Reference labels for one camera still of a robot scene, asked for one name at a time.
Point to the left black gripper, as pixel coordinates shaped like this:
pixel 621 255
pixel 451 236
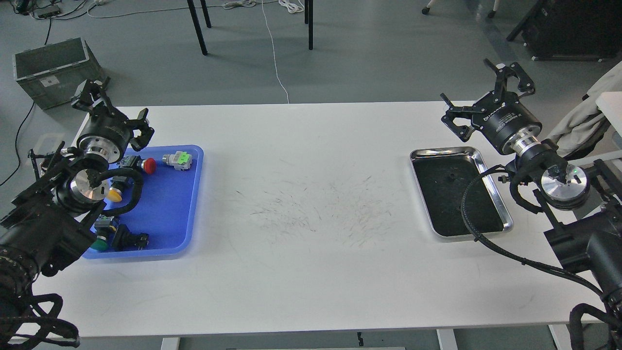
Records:
pixel 107 132

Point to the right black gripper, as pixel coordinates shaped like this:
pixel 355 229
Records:
pixel 508 121

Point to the black industrial part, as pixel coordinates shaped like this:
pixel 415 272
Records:
pixel 124 239

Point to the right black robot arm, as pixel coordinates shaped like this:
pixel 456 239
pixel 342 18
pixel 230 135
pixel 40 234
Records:
pixel 583 205

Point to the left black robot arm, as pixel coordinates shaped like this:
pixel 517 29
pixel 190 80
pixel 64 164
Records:
pixel 50 225

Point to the green grey connector part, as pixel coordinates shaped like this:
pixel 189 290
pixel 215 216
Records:
pixel 180 160

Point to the grey plastic crate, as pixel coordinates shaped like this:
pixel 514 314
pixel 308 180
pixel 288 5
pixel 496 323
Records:
pixel 51 74

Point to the silver metal tray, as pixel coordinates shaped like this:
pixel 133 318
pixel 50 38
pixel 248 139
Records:
pixel 442 198

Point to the black equipment case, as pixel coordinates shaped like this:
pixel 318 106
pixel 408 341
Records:
pixel 567 29

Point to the blue plastic tray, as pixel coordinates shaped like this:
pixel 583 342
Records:
pixel 166 209

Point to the black table leg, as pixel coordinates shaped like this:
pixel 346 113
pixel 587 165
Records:
pixel 308 19
pixel 196 23

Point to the black table leg right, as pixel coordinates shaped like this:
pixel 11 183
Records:
pixel 308 19

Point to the red push button switch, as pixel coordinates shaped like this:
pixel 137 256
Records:
pixel 145 165

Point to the yellow push button switch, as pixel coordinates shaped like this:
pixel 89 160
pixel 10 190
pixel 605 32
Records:
pixel 118 184

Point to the green push button switch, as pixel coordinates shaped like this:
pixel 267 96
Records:
pixel 105 229

